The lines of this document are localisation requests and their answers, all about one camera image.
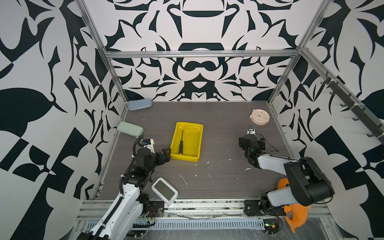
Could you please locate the pink round alarm clock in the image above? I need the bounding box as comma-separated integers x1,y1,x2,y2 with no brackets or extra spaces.
249,109,270,126

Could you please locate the black screwdriver yellow tip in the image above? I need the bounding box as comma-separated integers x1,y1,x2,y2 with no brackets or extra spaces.
179,130,184,155

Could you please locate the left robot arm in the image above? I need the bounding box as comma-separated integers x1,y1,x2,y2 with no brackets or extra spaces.
77,145,171,240

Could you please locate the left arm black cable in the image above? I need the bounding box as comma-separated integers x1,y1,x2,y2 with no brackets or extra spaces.
118,135,145,193

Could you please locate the yellow plastic bin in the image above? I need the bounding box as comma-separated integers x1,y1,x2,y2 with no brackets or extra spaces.
171,122,204,163

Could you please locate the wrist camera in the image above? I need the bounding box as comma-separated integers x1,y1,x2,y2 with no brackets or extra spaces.
247,126,256,135
142,139,155,154

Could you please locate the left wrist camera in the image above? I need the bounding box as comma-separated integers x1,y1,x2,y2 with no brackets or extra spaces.
142,139,155,154

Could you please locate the white digital display device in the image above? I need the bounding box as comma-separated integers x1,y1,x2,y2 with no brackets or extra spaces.
151,177,179,206

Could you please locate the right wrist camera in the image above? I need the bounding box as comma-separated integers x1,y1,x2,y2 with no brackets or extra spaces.
247,126,256,135

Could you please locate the orange plush toy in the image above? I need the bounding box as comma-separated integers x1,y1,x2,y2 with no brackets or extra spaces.
277,177,312,234

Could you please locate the black wall hook rack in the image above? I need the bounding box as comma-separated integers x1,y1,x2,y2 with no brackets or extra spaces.
322,71,384,145

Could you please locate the green glasses case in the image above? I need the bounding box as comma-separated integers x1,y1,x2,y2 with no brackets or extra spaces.
117,121,144,138

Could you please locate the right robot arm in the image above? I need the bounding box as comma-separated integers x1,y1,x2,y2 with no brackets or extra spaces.
239,134,335,216

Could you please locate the white slotted cable duct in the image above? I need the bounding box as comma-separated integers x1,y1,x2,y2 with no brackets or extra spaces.
85,218,266,231

